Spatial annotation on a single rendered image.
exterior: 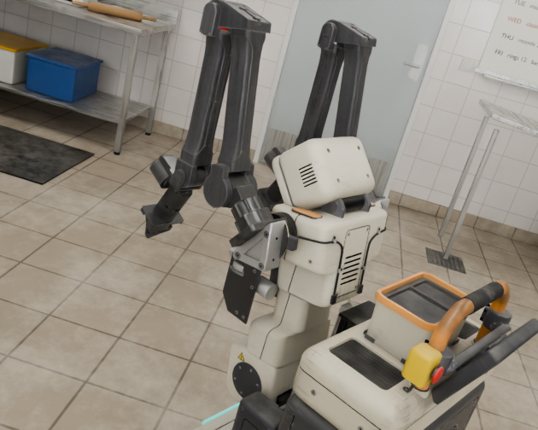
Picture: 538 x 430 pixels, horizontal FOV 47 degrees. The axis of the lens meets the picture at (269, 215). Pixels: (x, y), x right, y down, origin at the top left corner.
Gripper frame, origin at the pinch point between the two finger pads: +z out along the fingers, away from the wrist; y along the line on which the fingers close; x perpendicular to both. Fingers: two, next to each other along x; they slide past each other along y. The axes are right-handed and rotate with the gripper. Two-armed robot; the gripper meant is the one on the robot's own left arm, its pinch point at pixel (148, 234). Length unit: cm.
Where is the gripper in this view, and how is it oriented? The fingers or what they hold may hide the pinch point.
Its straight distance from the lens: 168.0
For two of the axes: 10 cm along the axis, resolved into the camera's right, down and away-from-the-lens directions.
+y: -6.6, 1.2, -7.4
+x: 5.2, 7.9, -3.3
